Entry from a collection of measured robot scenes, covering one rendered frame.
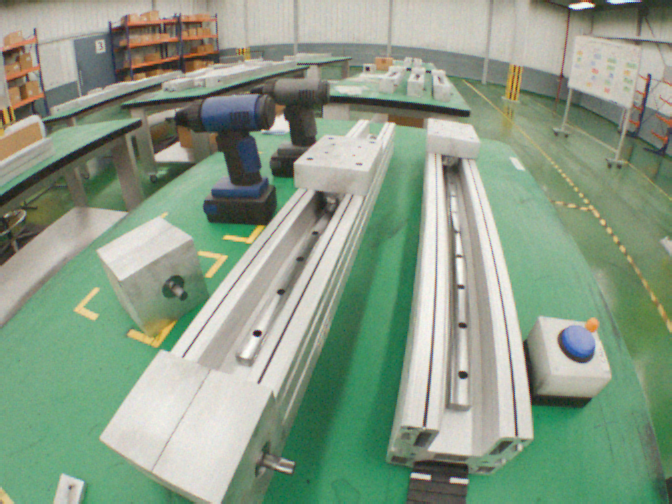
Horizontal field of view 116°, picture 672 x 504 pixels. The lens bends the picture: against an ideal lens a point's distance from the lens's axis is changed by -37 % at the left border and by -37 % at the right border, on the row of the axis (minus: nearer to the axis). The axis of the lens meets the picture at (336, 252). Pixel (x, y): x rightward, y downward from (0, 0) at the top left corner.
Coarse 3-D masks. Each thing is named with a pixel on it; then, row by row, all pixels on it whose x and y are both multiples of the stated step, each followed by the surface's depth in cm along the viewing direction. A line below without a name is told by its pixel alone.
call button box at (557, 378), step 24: (528, 336) 32; (552, 336) 28; (528, 360) 31; (552, 360) 26; (576, 360) 25; (600, 360) 25; (528, 384) 29; (552, 384) 26; (576, 384) 25; (600, 384) 24
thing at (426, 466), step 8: (416, 464) 24; (424, 464) 24; (432, 464) 24; (440, 464) 24; (448, 464) 24; (456, 464) 24; (464, 464) 23; (424, 472) 23; (432, 472) 23; (440, 472) 23; (448, 472) 23; (456, 472) 23; (464, 472) 23
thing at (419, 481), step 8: (416, 472) 23; (416, 480) 23; (424, 480) 22; (432, 480) 22; (440, 480) 22; (448, 480) 22; (456, 480) 22; (464, 480) 22; (416, 488) 22; (424, 488) 22; (432, 488) 22; (440, 488) 22; (448, 488) 22; (456, 488) 21; (464, 488) 22; (448, 496) 21; (456, 496) 21; (464, 496) 21
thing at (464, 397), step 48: (432, 192) 49; (480, 192) 50; (432, 240) 38; (480, 240) 39; (432, 288) 31; (480, 288) 35; (432, 336) 26; (480, 336) 31; (432, 384) 22; (480, 384) 26; (432, 432) 20; (480, 432) 23; (528, 432) 18
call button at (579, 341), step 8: (568, 328) 28; (576, 328) 27; (584, 328) 27; (568, 336) 27; (576, 336) 26; (584, 336) 26; (592, 336) 26; (568, 344) 26; (576, 344) 26; (584, 344) 26; (592, 344) 25; (576, 352) 25; (584, 352) 25; (592, 352) 25
